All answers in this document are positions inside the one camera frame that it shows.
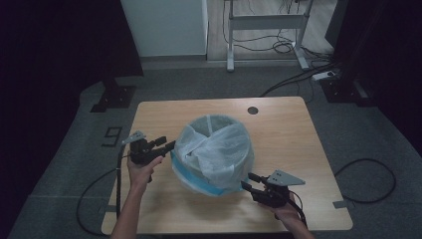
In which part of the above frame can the black cable under desk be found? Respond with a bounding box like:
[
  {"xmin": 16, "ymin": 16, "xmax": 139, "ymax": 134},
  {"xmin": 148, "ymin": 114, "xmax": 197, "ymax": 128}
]
[{"xmin": 231, "ymin": 31, "xmax": 333, "ymax": 62}]

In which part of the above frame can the person's right hand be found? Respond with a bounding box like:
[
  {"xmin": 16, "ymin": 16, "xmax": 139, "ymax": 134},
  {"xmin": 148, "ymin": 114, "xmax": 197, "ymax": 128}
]
[{"xmin": 261, "ymin": 193, "xmax": 302, "ymax": 227}]

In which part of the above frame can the white metal desk frame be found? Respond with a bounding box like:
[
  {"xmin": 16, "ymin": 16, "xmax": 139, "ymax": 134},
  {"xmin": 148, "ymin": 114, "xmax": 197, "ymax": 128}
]
[{"xmin": 223, "ymin": 0, "xmax": 315, "ymax": 73}]

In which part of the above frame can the white cabinet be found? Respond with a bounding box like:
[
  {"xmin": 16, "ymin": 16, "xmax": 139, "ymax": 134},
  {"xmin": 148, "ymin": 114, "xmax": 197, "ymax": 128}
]
[{"xmin": 119, "ymin": 0, "xmax": 210, "ymax": 58}]

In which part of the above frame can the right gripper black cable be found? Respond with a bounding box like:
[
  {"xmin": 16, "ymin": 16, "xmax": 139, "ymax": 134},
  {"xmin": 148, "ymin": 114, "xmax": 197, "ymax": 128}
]
[{"xmin": 286, "ymin": 189, "xmax": 309, "ymax": 229}]

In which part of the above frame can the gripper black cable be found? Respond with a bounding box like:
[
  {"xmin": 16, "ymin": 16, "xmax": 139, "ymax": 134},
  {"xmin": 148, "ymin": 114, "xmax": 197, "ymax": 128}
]
[
  {"xmin": 76, "ymin": 144, "xmax": 124, "ymax": 237},
  {"xmin": 286, "ymin": 189, "xmax": 309, "ymax": 229}
]

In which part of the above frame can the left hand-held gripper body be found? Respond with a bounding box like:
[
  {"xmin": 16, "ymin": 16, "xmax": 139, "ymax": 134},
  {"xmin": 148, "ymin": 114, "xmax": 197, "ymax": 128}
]
[{"xmin": 120, "ymin": 129, "xmax": 167, "ymax": 166}]

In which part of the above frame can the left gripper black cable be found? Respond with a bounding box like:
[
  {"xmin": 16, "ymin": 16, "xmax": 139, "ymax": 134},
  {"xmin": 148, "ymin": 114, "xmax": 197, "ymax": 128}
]
[{"xmin": 76, "ymin": 144, "xmax": 124, "ymax": 237}]

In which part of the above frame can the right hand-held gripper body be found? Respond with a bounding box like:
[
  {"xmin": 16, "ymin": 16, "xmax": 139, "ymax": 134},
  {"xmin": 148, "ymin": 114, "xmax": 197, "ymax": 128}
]
[{"xmin": 253, "ymin": 169, "xmax": 307, "ymax": 209}]

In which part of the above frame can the dark equipment stand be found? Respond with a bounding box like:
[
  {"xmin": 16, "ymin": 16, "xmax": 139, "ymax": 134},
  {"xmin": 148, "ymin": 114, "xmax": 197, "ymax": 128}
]
[{"xmin": 318, "ymin": 0, "xmax": 380, "ymax": 108}]

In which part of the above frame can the black stand base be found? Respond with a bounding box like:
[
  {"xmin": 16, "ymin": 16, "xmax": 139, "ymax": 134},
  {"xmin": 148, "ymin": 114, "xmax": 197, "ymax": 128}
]
[{"xmin": 90, "ymin": 77, "xmax": 137, "ymax": 114}]

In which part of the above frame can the grey round waste bin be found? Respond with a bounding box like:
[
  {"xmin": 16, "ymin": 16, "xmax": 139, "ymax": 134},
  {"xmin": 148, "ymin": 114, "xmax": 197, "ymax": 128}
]
[{"xmin": 172, "ymin": 114, "xmax": 256, "ymax": 197}]

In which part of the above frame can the looped black floor cable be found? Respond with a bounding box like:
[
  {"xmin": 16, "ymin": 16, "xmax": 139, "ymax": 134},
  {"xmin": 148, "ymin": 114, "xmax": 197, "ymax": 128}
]
[{"xmin": 332, "ymin": 157, "xmax": 397, "ymax": 205}]

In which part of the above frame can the dark curtain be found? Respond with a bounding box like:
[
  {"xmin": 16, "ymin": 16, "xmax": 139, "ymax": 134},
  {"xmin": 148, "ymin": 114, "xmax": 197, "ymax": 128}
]
[{"xmin": 0, "ymin": 0, "xmax": 144, "ymax": 140}]

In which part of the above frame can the bin with white bag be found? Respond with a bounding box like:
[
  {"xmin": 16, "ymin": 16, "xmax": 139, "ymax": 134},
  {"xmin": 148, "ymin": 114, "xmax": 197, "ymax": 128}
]
[{"xmin": 170, "ymin": 114, "xmax": 256, "ymax": 198}]

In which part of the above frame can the thick black floor cable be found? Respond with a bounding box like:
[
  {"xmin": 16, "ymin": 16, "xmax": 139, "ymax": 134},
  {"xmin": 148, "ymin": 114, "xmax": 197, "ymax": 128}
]
[{"xmin": 259, "ymin": 62, "xmax": 336, "ymax": 99}]

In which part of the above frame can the white power strip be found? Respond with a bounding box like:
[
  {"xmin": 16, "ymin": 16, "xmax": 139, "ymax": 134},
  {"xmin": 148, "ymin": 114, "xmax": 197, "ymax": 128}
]
[{"xmin": 311, "ymin": 70, "xmax": 336, "ymax": 82}]

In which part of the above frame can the person's left hand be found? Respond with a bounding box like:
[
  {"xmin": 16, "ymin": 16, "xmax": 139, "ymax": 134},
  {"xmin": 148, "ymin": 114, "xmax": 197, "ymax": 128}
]
[{"xmin": 126, "ymin": 154, "xmax": 164, "ymax": 190}]

